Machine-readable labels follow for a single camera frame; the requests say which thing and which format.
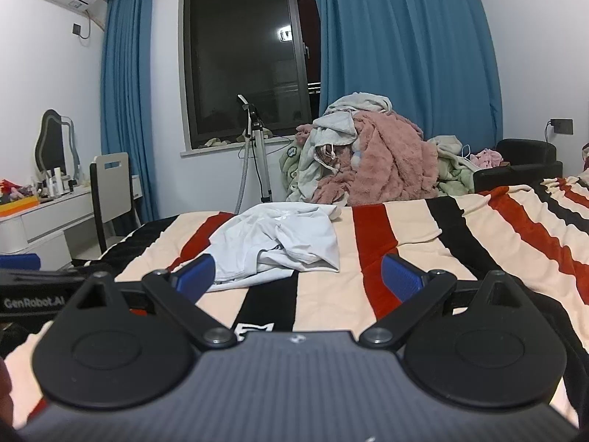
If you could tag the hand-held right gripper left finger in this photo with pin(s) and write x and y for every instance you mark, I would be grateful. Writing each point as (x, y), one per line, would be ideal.
(195, 277)

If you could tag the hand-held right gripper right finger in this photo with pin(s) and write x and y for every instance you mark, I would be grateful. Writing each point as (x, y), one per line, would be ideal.
(400, 278)

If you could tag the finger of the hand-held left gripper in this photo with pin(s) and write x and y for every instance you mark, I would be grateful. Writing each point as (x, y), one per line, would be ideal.
(18, 261)

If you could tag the white t-shirt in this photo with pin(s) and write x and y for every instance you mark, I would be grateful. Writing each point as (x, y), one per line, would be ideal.
(276, 232)

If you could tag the pile of clothes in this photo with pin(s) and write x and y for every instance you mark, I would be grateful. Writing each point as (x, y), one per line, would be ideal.
(453, 170)

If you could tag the white dresser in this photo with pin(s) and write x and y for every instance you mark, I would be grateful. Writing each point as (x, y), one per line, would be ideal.
(46, 221)

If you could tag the red black cream striped blanket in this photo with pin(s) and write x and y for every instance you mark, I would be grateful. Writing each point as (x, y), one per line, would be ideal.
(405, 228)

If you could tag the orange box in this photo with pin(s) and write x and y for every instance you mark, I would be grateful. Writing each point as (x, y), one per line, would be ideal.
(18, 206)

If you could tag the pile of colourful trinkets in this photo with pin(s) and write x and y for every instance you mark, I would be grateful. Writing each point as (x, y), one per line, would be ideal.
(14, 186)

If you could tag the row of cosmetic bottles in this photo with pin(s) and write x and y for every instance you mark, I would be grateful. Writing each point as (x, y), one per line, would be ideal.
(55, 179)

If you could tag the pink fluffy blanket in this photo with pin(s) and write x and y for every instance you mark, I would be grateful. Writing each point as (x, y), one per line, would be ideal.
(391, 161)

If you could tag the wavy framed mirror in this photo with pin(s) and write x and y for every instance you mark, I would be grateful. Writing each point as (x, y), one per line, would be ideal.
(50, 145)

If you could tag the black and beige chair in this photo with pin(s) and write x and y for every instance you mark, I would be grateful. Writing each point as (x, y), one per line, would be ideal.
(112, 184)

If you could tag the small beige rags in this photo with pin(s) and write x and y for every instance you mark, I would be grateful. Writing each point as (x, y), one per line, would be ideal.
(218, 142)

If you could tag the silver tripod stand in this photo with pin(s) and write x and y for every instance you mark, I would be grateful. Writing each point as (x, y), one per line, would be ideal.
(260, 156)

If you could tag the small pink cloth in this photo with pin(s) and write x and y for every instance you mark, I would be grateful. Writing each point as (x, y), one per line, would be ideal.
(487, 159)

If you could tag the pale grey hoodie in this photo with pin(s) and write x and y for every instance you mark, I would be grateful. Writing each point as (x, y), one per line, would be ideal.
(329, 131)

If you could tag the black armchair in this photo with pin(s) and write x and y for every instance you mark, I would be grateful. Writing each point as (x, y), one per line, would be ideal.
(529, 156)

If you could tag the beige cloth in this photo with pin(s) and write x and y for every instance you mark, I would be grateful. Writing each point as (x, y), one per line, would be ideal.
(359, 101)

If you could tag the narrow blue curtain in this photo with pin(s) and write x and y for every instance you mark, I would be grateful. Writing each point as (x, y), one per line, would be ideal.
(126, 101)

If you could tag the dark framed window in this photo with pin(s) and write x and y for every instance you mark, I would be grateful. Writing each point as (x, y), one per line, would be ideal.
(239, 64)

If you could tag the wide blue curtain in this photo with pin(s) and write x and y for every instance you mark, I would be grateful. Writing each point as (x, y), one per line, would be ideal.
(405, 32)

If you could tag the black wall socket with charger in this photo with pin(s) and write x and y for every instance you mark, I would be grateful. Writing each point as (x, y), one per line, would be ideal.
(561, 125)

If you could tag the small dark wall socket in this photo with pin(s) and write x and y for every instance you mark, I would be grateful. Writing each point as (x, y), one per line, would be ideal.
(79, 30)

